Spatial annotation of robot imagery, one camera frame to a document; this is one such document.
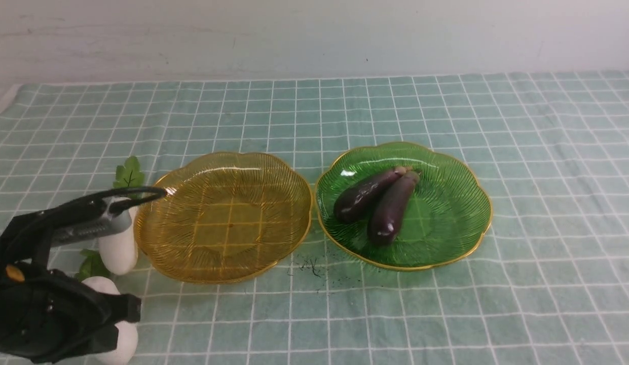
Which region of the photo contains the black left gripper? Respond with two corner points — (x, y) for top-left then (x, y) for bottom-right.
(0, 186), (167, 363)

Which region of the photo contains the white radish with leaves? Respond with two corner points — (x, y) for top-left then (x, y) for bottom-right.
(97, 156), (145, 275)
(75, 249), (138, 364)

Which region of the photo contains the purple eggplant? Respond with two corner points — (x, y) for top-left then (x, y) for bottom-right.
(367, 170), (420, 246)
(334, 166), (413, 224)

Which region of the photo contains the yellow transparent plastic plate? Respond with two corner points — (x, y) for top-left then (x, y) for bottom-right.
(134, 152), (314, 284)

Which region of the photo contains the green transparent plastic plate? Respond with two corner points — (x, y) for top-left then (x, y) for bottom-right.
(315, 141), (493, 272)

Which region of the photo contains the green checkered tablecloth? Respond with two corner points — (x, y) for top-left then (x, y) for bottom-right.
(0, 70), (629, 364)

